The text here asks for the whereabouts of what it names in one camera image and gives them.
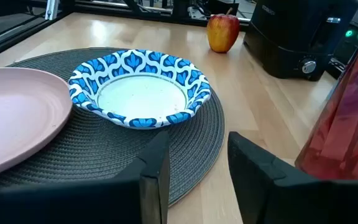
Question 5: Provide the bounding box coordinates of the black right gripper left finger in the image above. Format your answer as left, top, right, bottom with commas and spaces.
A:
0, 130, 171, 224

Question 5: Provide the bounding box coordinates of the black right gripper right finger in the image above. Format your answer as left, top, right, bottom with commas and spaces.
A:
227, 131, 358, 224

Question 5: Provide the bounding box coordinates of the red yellow apple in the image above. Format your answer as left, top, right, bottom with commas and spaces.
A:
206, 7, 241, 54

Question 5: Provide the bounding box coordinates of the grey woven round placemat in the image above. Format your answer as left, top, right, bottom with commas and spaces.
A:
0, 47, 226, 218

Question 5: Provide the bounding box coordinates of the red faceted plastic cup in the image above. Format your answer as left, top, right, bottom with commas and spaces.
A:
295, 29, 358, 182

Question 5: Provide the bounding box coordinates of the pink round plate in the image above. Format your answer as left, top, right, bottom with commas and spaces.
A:
0, 67, 73, 180

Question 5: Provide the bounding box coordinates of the blue patterned paper bowl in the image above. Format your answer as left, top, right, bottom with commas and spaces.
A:
68, 49, 213, 130

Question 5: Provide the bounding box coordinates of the black toaster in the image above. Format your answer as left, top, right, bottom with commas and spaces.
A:
243, 0, 358, 82

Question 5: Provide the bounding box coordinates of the black device with green light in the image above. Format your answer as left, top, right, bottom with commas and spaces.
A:
326, 23, 358, 80

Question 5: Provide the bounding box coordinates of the silver aluminium post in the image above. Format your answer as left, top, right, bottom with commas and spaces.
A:
44, 0, 60, 21

